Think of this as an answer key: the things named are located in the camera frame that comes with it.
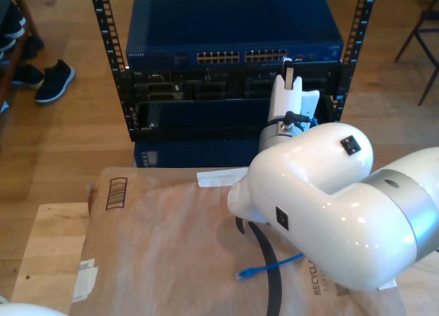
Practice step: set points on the dark sneaker white sole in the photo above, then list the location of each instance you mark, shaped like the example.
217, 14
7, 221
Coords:
13, 21
29, 74
7, 43
55, 79

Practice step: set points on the black rack server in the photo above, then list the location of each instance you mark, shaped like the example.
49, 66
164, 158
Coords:
205, 86

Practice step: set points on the dark metal chair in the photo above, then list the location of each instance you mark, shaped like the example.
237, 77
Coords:
409, 38

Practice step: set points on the brown packing paper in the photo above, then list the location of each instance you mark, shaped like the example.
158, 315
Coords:
154, 254

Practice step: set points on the black rack frame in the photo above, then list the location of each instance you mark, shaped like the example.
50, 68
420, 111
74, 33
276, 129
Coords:
121, 100

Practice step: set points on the dark blue box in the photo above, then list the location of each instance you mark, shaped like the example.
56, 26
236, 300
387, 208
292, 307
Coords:
192, 155

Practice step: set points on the dark shoe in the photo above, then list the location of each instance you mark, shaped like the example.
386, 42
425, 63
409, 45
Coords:
32, 47

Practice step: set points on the blue network switch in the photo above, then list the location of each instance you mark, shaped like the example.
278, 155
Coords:
233, 24

